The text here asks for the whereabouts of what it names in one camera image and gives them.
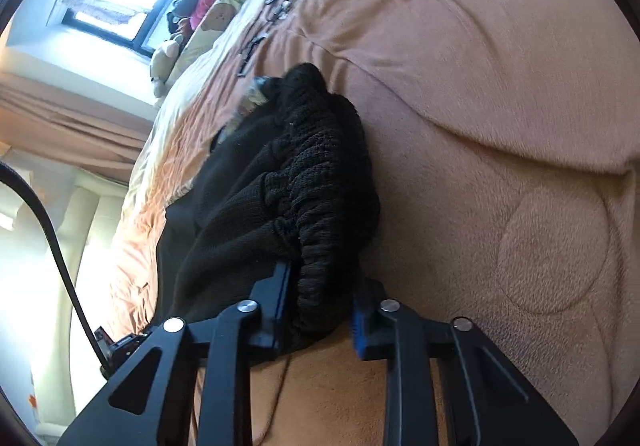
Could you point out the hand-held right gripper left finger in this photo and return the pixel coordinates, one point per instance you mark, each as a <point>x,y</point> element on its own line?
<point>280,296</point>

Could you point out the hanging lace cloth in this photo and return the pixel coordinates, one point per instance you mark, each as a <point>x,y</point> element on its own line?
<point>100,9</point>

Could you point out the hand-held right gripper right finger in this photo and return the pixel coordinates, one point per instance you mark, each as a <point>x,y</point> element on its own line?
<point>358,326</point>

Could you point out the black pants patterned lining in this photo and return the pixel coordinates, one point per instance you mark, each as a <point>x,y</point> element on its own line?
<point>300,176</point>

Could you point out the beige curtain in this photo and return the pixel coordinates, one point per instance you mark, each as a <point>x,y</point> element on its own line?
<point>60,126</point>

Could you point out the beige plush toy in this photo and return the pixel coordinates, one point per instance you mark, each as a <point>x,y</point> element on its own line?
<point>167,56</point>

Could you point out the cream bed sheet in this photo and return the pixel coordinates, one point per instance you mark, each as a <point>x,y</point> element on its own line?
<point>200,71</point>

